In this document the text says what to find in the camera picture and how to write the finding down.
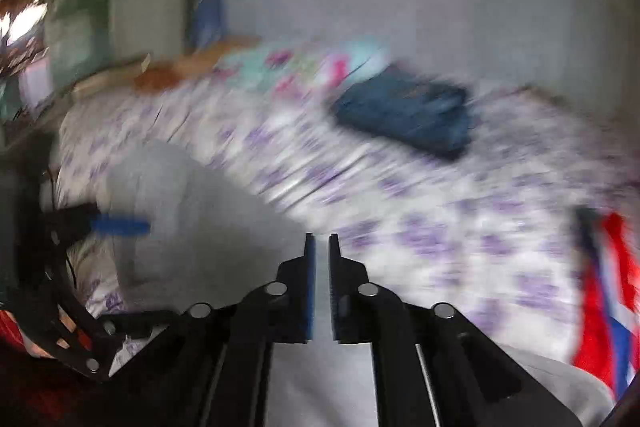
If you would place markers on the orange cloth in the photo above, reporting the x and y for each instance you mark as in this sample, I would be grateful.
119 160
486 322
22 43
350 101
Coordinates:
165 74

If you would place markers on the grey fleece pants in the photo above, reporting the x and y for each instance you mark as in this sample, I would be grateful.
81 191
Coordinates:
200 207

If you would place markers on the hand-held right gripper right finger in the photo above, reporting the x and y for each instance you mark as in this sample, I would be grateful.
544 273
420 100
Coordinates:
334 297

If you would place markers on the red white blue cloth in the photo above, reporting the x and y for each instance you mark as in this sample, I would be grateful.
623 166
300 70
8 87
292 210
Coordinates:
607 307

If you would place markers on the folded blue jeans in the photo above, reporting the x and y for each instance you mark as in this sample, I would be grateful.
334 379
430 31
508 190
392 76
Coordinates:
405 112

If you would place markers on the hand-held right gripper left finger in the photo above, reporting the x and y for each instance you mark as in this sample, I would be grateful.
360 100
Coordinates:
311 292

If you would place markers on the bright window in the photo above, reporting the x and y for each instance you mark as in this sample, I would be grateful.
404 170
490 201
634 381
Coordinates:
22 27

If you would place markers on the dark green panel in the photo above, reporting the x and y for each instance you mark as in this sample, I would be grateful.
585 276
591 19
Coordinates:
80 22

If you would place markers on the purple floral bedsheet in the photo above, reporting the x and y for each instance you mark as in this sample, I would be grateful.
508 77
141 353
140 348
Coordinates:
450 232

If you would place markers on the pink patterned cloth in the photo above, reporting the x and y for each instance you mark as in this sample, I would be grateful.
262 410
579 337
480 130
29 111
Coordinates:
300 67

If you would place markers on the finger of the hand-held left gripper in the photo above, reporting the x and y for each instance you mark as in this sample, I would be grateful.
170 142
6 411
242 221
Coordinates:
75 347
122 227

